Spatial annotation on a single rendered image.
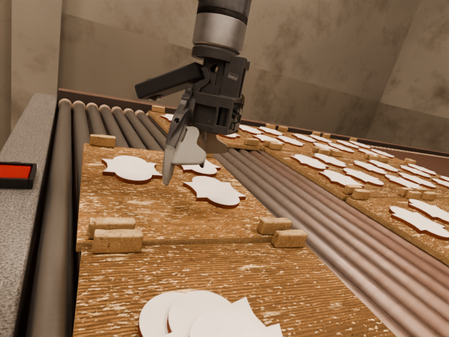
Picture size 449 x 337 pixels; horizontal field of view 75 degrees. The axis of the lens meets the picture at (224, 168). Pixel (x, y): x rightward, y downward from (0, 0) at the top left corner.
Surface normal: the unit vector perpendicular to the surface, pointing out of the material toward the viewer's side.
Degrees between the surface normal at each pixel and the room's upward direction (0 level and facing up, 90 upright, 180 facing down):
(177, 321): 0
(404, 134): 90
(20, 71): 90
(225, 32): 85
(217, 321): 0
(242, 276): 0
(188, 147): 53
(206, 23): 87
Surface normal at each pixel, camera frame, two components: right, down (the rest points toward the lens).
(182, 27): 0.53, 0.39
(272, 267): 0.23, -0.92
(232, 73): -0.28, 0.18
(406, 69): -0.82, -0.01
